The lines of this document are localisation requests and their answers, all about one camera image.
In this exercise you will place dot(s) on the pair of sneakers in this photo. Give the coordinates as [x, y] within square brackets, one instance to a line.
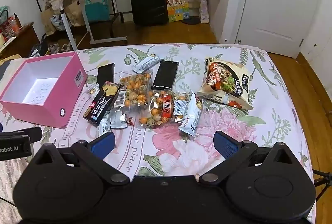
[61, 48]

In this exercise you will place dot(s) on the black tripod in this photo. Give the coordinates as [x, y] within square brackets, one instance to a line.
[323, 178]

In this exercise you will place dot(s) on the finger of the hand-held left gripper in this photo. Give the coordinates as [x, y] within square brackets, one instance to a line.
[33, 134]

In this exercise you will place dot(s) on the small silver snack packet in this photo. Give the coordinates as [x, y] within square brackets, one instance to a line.
[119, 118]

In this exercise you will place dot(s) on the black bag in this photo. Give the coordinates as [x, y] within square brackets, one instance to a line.
[40, 46]

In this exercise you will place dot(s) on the small white snack packet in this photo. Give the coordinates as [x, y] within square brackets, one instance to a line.
[103, 126]

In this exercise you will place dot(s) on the pink cardboard box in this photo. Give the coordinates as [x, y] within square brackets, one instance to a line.
[58, 99]

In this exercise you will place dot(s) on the colourful gift bag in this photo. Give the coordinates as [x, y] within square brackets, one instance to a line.
[178, 11]

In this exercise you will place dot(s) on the clear bag of orange snacks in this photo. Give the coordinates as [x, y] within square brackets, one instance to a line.
[136, 89]

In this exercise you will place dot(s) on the white and green bag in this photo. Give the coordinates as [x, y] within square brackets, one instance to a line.
[57, 22]

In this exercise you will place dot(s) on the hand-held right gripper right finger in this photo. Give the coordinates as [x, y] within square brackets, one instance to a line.
[225, 144]

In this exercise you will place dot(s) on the round black base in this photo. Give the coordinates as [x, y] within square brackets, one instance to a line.
[191, 21]

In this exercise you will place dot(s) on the white door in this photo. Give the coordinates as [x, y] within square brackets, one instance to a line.
[275, 5]

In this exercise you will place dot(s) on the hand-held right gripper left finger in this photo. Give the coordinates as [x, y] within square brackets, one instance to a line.
[103, 144]

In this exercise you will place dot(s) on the floral bed sheet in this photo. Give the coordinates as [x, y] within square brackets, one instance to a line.
[259, 115]

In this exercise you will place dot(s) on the clear snack bag red label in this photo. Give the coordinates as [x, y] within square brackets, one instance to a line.
[163, 109]

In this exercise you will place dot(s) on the wooden nightstand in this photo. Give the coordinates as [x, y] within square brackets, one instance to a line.
[19, 41]

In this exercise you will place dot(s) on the tall white bag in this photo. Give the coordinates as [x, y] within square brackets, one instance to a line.
[204, 9]

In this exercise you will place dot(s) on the black and yellow snack bar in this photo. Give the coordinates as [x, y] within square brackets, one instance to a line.
[102, 103]

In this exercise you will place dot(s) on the large black snack packet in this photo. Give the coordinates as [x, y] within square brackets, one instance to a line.
[164, 74]

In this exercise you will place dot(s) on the black suitcase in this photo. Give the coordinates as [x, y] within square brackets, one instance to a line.
[149, 2]

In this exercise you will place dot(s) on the brown paper bag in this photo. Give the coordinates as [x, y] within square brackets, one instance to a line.
[74, 13]

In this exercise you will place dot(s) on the red snack packets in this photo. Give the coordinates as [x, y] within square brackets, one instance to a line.
[10, 24]

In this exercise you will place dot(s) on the teal shopping bag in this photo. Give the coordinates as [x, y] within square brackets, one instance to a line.
[96, 11]

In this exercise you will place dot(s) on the small black snack packet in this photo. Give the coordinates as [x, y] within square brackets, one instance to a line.
[105, 73]

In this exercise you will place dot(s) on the grey-white wafer packet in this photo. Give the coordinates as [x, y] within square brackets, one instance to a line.
[145, 63]

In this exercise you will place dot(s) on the white wafer packet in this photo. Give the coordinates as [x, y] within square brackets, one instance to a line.
[190, 117]

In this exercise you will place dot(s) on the instant noodle packet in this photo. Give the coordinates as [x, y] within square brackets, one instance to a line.
[225, 82]

